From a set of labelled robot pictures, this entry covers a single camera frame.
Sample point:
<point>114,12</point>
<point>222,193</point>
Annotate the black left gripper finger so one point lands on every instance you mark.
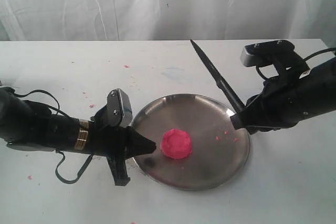
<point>136,144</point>
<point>119,171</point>

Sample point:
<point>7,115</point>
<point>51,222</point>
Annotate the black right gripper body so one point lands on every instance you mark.
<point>282,109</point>

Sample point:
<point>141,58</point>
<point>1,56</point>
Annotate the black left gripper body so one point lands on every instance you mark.
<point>108,134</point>

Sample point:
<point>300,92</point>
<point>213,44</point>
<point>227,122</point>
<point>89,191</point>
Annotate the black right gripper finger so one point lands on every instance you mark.
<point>241,120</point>

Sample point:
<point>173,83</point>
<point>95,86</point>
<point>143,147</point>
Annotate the black knife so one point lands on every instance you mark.
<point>221,83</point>

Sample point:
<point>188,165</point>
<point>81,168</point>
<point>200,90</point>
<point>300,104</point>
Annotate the pink dough piece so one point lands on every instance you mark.
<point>176,144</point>

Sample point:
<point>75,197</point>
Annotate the round steel plate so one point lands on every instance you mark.
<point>218,150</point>

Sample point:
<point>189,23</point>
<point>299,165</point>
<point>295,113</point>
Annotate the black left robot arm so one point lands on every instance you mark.
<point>33,126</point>

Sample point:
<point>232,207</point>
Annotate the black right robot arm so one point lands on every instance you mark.
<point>324,85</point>

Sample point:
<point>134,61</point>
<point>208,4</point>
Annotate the white backdrop curtain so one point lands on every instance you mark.
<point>167,19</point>

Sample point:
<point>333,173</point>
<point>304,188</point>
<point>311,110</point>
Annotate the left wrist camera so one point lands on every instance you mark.
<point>119,111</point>

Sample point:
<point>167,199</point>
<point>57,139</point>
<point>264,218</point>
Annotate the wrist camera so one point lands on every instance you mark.
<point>278,53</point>
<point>119,111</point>

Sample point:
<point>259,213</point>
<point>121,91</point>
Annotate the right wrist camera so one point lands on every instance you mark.
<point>278,53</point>

